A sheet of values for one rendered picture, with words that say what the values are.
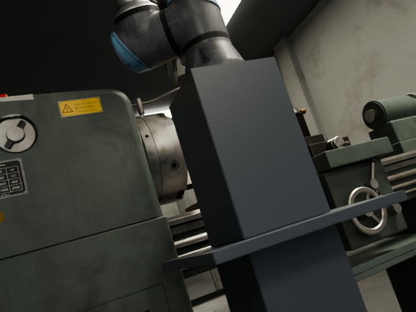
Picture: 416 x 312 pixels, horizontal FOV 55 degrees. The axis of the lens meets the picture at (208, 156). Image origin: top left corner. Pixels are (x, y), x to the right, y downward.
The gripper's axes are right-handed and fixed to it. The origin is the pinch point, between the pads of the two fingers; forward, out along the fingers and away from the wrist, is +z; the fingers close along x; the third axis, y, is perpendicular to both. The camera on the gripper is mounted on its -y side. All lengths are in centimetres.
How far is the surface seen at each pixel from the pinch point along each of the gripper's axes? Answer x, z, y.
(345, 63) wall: 224, -20, 317
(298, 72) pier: 308, -22, 316
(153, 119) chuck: -9.2, 12.1, -12.8
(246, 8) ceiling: 262, -97, 214
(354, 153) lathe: -36, 34, 45
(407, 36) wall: 134, -30, 310
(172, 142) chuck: -16.0, 19.9, -10.4
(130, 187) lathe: -30, 29, -30
